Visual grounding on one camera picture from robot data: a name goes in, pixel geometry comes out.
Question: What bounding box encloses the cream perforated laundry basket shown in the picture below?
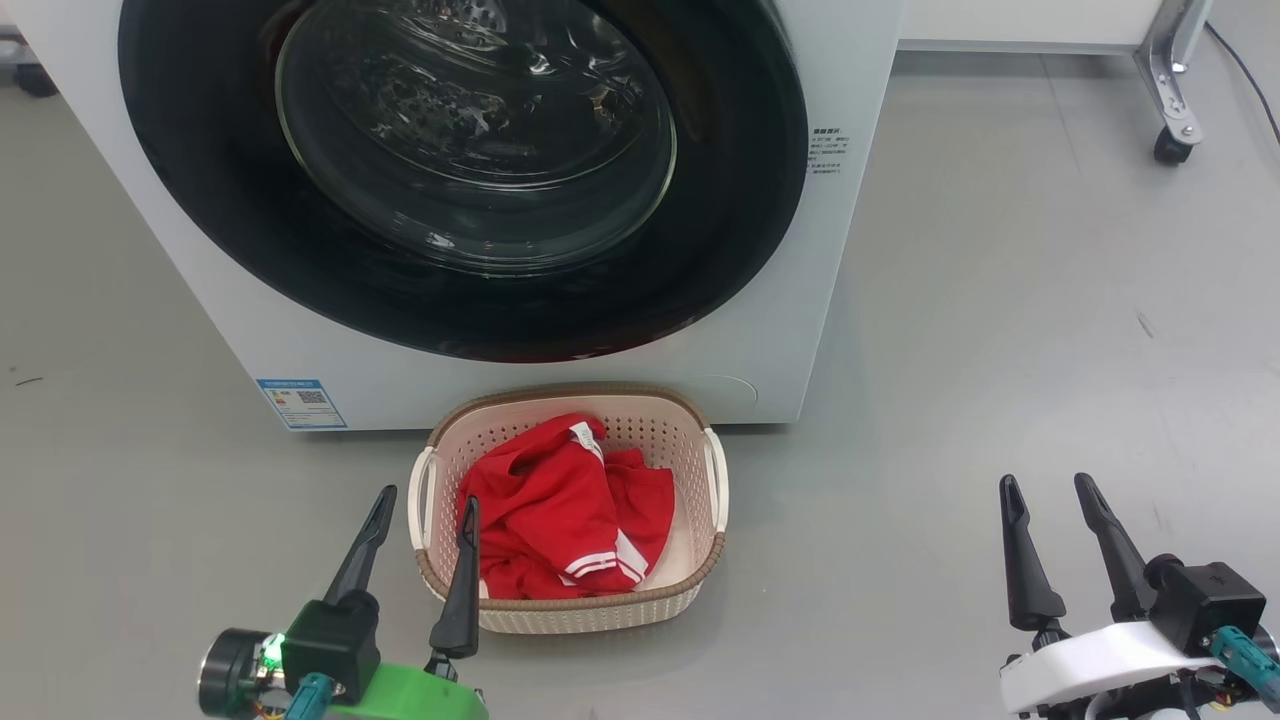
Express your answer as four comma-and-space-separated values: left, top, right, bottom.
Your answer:
408, 383, 730, 635

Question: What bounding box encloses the white cabinet panel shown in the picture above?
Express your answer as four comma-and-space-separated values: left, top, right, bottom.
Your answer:
897, 0, 1166, 53

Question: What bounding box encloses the thin black floor cable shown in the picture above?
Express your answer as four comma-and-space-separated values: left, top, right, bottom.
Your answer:
1205, 22, 1280, 141

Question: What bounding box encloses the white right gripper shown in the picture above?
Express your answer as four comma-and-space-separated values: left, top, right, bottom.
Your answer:
999, 472, 1231, 720

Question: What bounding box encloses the blue energy label sticker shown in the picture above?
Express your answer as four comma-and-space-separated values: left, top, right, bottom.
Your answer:
256, 377, 348, 431

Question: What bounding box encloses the red garment with white stripes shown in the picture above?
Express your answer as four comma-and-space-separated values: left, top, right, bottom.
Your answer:
458, 413, 676, 601

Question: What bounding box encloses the white front-load washing machine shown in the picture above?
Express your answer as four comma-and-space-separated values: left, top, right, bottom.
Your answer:
0, 0, 906, 433

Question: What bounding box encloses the teal cable connector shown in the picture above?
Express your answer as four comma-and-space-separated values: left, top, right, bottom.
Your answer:
1212, 627, 1280, 713
288, 672, 336, 720

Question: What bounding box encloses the black round glass washer door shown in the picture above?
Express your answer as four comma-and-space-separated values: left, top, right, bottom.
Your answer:
118, 0, 809, 364

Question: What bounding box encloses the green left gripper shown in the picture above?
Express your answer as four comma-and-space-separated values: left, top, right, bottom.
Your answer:
322, 485, 491, 720

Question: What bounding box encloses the silver metal frame leg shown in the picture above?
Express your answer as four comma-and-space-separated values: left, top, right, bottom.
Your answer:
1133, 0, 1216, 141

